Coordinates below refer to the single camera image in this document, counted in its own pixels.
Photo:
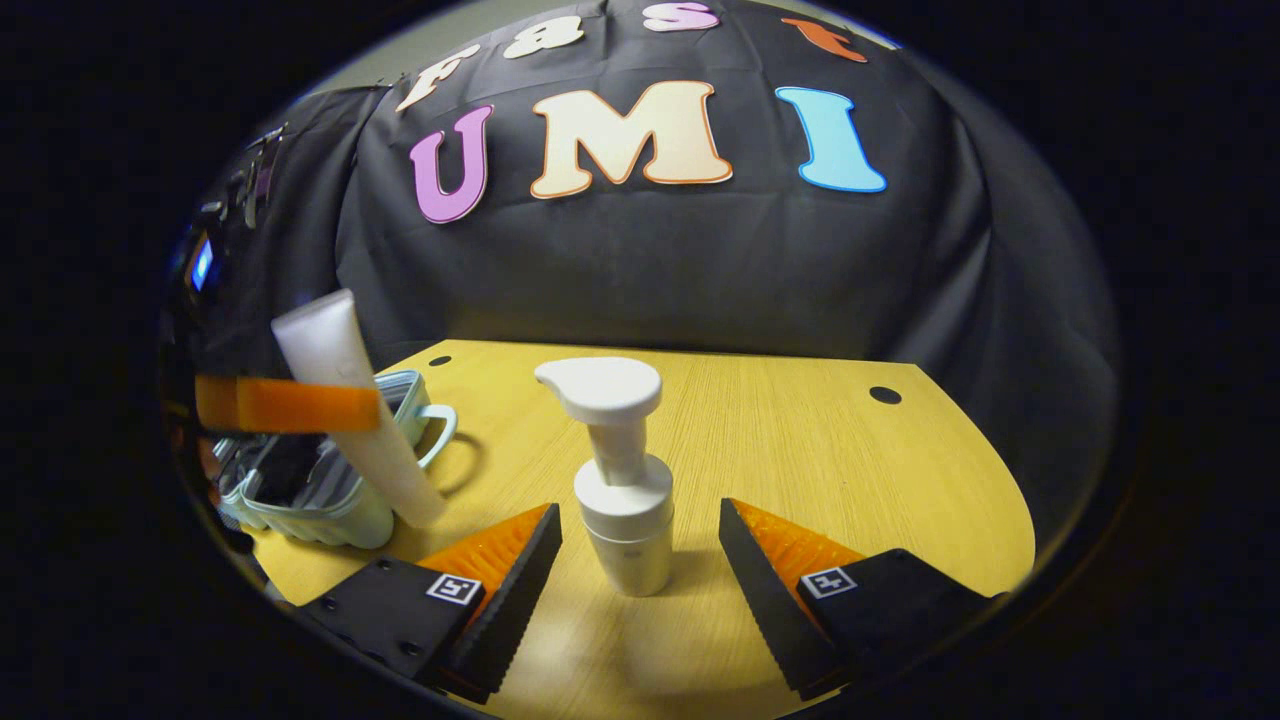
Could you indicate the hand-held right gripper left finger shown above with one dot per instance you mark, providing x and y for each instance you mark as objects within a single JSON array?
[{"x": 515, "y": 600}]

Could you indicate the white pump bottle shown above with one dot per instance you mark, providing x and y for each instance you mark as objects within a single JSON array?
[{"x": 625, "y": 500}]

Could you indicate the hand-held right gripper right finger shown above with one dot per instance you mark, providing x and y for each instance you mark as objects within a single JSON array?
[{"x": 765, "y": 600}]

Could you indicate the white skin care tube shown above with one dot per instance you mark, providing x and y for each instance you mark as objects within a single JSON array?
[{"x": 325, "y": 340}]

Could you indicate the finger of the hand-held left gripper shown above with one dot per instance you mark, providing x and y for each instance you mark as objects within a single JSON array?
[{"x": 300, "y": 405}]

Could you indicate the small blue lit screen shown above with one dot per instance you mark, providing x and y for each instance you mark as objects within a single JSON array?
[{"x": 201, "y": 263}]

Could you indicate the black backdrop cloth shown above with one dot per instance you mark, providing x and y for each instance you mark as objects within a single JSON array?
[{"x": 680, "y": 270}]

